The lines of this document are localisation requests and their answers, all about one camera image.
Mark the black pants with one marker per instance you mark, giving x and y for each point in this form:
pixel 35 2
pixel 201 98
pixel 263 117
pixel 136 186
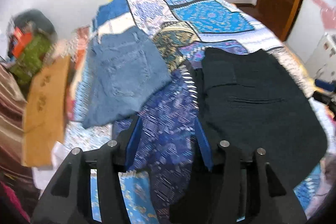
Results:
pixel 249 108

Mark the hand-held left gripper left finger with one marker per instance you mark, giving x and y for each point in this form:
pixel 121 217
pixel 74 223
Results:
pixel 134 134

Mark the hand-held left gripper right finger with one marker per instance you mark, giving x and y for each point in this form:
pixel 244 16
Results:
pixel 203 145

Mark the striped pink cloth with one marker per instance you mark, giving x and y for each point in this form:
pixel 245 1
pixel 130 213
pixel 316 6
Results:
pixel 78 56

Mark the grey plush pillow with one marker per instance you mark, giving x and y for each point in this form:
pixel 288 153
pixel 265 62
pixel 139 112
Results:
pixel 36 19

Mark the orange box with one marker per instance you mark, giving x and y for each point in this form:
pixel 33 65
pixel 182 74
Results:
pixel 22 40

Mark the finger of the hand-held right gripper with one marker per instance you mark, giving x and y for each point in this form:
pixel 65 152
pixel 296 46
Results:
pixel 326 84
pixel 324 99

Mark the blue jeans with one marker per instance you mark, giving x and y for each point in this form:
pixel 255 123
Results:
pixel 123 74

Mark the green fabric bag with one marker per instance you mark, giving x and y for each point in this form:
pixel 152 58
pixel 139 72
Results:
pixel 34 58

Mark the blue patchwork blanket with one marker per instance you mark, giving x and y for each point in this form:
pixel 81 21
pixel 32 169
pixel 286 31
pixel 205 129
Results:
pixel 215 14

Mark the cardboard box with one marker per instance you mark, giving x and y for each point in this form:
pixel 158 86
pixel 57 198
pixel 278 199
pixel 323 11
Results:
pixel 44 108

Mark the striped brown curtain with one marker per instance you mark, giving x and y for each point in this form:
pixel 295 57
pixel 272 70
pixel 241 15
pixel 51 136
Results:
pixel 10 121

